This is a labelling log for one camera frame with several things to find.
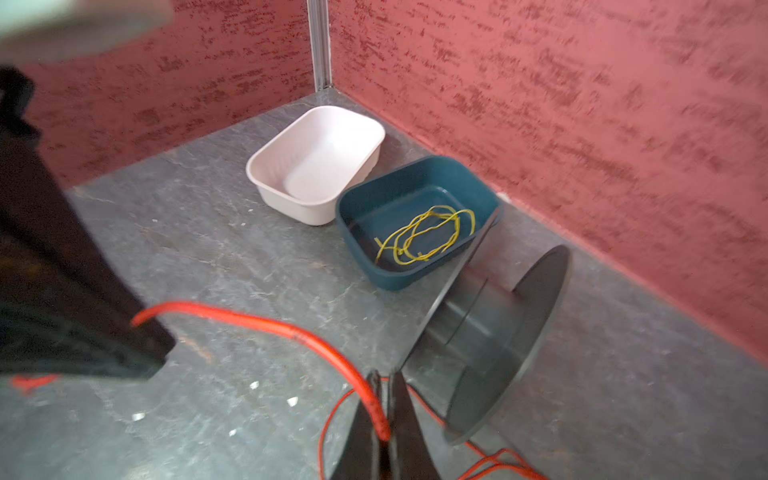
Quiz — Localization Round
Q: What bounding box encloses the yellow cable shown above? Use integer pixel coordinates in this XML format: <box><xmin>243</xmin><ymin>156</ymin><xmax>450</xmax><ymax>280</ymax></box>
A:
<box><xmin>374</xmin><ymin>205</ymin><xmax>477</xmax><ymax>268</ymax></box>

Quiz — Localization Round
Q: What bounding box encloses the white plastic tray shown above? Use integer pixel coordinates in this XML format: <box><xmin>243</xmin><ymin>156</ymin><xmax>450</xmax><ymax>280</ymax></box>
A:
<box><xmin>245</xmin><ymin>106</ymin><xmax>386</xmax><ymax>226</ymax></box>

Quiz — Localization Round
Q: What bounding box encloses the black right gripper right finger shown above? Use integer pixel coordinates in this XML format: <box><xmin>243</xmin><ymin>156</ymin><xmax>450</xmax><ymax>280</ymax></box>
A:
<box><xmin>387</xmin><ymin>372</ymin><xmax>440</xmax><ymax>480</ymax></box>

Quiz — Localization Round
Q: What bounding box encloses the red cable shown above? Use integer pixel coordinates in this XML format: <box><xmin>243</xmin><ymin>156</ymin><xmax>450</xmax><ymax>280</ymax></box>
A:
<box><xmin>11</xmin><ymin>301</ymin><xmax>548</xmax><ymax>480</ymax></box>

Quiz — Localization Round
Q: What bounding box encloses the black cable spool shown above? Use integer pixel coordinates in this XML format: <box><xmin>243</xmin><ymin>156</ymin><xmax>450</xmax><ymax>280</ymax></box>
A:
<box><xmin>398</xmin><ymin>208</ymin><xmax>572</xmax><ymax>445</ymax></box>

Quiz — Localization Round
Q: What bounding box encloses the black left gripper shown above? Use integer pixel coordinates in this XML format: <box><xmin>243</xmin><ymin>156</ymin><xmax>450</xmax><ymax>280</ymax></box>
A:
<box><xmin>1</xmin><ymin>66</ymin><xmax>175</xmax><ymax>380</ymax></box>

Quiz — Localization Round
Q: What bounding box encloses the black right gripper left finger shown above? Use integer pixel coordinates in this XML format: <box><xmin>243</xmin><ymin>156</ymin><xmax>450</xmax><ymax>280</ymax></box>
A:
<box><xmin>330</xmin><ymin>400</ymin><xmax>384</xmax><ymax>480</ymax></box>

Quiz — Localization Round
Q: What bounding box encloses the teal plastic tray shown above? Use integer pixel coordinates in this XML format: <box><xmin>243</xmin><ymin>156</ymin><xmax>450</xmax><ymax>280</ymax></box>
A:
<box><xmin>336</xmin><ymin>156</ymin><xmax>501</xmax><ymax>291</ymax></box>

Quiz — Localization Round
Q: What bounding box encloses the left aluminium corner post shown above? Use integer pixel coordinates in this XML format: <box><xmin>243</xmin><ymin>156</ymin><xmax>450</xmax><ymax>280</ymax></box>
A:
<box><xmin>306</xmin><ymin>0</ymin><xmax>333</xmax><ymax>91</ymax></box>

